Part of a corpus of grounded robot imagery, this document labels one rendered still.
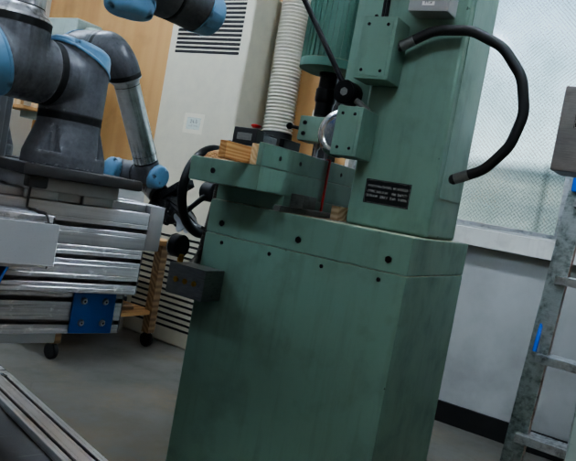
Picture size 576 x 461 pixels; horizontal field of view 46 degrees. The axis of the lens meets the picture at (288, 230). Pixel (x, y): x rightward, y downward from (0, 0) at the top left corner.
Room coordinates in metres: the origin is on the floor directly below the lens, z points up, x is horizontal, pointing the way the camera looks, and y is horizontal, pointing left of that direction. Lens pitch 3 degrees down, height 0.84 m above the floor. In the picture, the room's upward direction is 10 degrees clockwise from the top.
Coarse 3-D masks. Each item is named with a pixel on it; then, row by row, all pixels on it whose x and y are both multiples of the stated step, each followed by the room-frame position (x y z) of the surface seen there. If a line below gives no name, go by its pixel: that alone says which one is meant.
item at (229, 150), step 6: (222, 144) 1.54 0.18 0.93; (228, 144) 1.54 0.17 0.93; (234, 144) 1.56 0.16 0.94; (240, 144) 1.58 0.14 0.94; (222, 150) 1.54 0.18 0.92; (228, 150) 1.54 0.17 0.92; (234, 150) 1.56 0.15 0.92; (240, 150) 1.58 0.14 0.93; (246, 150) 1.60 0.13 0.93; (222, 156) 1.54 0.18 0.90; (228, 156) 1.55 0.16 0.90; (234, 156) 1.57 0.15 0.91; (240, 156) 1.59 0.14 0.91; (246, 156) 1.61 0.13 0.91; (246, 162) 1.61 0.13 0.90
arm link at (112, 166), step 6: (108, 162) 2.17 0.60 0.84; (114, 162) 2.15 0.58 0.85; (120, 162) 2.16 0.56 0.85; (126, 162) 2.17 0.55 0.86; (132, 162) 2.16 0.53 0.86; (108, 168) 2.16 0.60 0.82; (114, 168) 2.15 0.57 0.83; (120, 168) 2.15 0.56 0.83; (126, 168) 2.15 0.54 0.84; (108, 174) 2.16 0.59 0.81; (114, 174) 2.15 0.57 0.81; (120, 174) 2.16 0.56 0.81; (126, 174) 2.14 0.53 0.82
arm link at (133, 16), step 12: (108, 0) 0.99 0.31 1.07; (120, 0) 0.98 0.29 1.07; (132, 0) 0.98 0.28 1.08; (144, 0) 0.99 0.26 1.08; (156, 0) 1.02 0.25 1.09; (168, 0) 1.04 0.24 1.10; (180, 0) 1.05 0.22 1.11; (120, 12) 1.01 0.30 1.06; (132, 12) 0.99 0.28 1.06; (144, 12) 1.00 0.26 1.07; (156, 12) 1.05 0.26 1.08; (168, 12) 1.06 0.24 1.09
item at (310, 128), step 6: (300, 120) 1.90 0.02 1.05; (306, 120) 1.89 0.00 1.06; (312, 120) 1.88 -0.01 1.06; (318, 120) 1.87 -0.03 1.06; (300, 126) 1.90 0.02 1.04; (306, 126) 1.89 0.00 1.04; (312, 126) 1.88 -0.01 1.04; (318, 126) 1.87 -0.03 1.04; (300, 132) 1.90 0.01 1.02; (306, 132) 1.89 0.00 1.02; (312, 132) 1.88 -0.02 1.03; (300, 138) 1.90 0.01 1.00; (306, 138) 1.89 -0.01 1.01; (312, 138) 1.88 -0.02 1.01; (318, 144) 1.90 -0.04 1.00
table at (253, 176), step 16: (192, 160) 1.71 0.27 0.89; (208, 160) 1.68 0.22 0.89; (224, 160) 1.66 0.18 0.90; (192, 176) 1.70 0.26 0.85; (208, 176) 1.68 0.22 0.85; (224, 176) 1.65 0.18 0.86; (240, 176) 1.63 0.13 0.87; (256, 176) 1.61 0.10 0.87; (272, 176) 1.65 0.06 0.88; (288, 176) 1.72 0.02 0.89; (272, 192) 1.67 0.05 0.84; (288, 192) 1.73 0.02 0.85; (304, 192) 1.80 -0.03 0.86; (320, 192) 1.87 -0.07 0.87; (336, 192) 1.96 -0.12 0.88
